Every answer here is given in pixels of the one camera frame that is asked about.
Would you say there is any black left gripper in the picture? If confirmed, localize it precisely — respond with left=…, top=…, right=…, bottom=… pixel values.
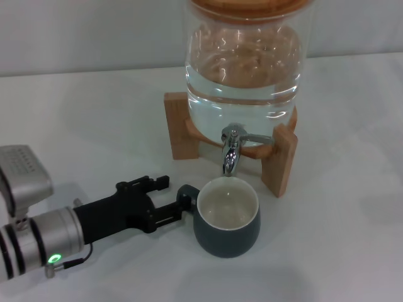
left=73, top=174, right=193, bottom=245

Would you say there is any dark grey ceramic cup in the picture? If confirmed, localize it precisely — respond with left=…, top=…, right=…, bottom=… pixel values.
left=176, top=176, right=262, bottom=259

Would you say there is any chrome faucet with lever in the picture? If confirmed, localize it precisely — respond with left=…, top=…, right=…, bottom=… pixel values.
left=220, top=123, right=273, bottom=177

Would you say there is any wooden dispenser stand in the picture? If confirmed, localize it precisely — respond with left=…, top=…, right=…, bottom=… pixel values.
left=163, top=91, right=298, bottom=199

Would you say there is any clear glass water dispenser jar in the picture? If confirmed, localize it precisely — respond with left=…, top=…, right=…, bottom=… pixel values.
left=183, top=0, right=312, bottom=149

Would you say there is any wooden dispenser lid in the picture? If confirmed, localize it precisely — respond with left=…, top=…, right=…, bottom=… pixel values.
left=188, top=0, right=311, bottom=25

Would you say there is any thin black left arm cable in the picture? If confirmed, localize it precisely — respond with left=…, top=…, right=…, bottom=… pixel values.
left=45, top=242, right=94, bottom=278

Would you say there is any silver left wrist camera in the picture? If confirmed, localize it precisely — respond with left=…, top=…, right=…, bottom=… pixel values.
left=0, top=144, right=55, bottom=226

